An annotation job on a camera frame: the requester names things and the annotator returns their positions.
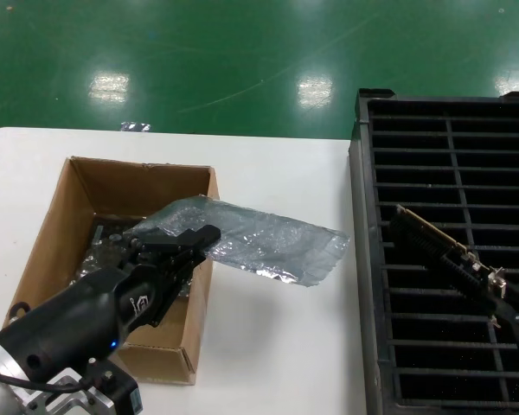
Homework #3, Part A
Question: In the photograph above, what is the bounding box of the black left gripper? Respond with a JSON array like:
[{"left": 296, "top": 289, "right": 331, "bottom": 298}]
[{"left": 2, "top": 223, "right": 223, "bottom": 384}]

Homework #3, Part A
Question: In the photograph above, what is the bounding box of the graphics card with metal bracket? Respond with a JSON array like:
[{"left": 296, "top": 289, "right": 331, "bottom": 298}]
[{"left": 388, "top": 203, "right": 508, "bottom": 329}]

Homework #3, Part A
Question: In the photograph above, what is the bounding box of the silver left wrist mount bracket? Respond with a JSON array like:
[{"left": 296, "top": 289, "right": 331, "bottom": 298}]
[{"left": 25, "top": 371, "right": 116, "bottom": 415}]

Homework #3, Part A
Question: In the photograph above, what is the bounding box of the brown cardboard box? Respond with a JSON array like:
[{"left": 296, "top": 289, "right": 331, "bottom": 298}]
[{"left": 3, "top": 156, "right": 222, "bottom": 386}]

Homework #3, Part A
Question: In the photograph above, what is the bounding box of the bagged graphics cards pile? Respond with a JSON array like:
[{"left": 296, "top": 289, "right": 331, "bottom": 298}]
[{"left": 71, "top": 211, "right": 202, "bottom": 299}]

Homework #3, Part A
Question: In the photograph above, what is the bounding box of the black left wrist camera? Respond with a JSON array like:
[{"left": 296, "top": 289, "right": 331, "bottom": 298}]
[{"left": 86, "top": 357, "right": 144, "bottom": 415}]

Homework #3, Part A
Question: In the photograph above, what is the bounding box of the silver antistatic bag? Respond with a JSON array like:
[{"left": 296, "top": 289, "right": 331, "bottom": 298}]
[{"left": 133, "top": 195, "right": 351, "bottom": 287}]

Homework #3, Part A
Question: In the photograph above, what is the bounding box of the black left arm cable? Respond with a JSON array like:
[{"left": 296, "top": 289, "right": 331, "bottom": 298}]
[{"left": 0, "top": 367, "right": 97, "bottom": 393}]

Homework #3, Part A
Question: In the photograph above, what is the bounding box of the black slotted container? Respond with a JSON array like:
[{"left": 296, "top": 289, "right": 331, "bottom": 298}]
[{"left": 349, "top": 88, "right": 519, "bottom": 415}]

